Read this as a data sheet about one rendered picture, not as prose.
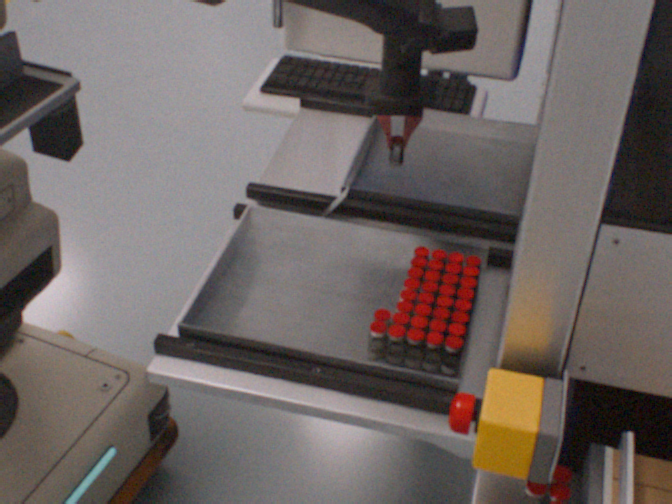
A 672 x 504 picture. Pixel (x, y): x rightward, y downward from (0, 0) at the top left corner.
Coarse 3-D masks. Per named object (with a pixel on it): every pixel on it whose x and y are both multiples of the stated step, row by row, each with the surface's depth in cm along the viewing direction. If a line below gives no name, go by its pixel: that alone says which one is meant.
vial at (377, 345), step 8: (376, 328) 109; (384, 328) 109; (368, 336) 110; (376, 336) 109; (384, 336) 110; (368, 344) 111; (376, 344) 110; (384, 344) 110; (368, 352) 111; (376, 352) 110; (384, 352) 111
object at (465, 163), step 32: (448, 128) 153; (480, 128) 152; (512, 128) 150; (384, 160) 146; (416, 160) 146; (448, 160) 146; (480, 160) 147; (512, 160) 147; (352, 192) 134; (384, 192) 133; (416, 192) 139; (448, 192) 139; (480, 192) 140; (512, 192) 140; (512, 224) 131
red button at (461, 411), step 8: (456, 400) 89; (464, 400) 89; (472, 400) 89; (456, 408) 88; (464, 408) 88; (472, 408) 88; (456, 416) 88; (464, 416) 88; (472, 416) 89; (456, 424) 88; (464, 424) 88; (456, 432) 89; (464, 432) 89
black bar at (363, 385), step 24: (168, 336) 111; (216, 360) 109; (240, 360) 108; (264, 360) 108; (288, 360) 108; (312, 384) 108; (336, 384) 107; (360, 384) 106; (384, 384) 106; (408, 384) 106; (432, 408) 105
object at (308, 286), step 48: (240, 240) 128; (288, 240) 129; (336, 240) 130; (384, 240) 127; (432, 240) 125; (240, 288) 121; (288, 288) 121; (336, 288) 121; (384, 288) 122; (480, 288) 122; (192, 336) 111; (240, 336) 109; (288, 336) 114; (336, 336) 114; (432, 384) 105
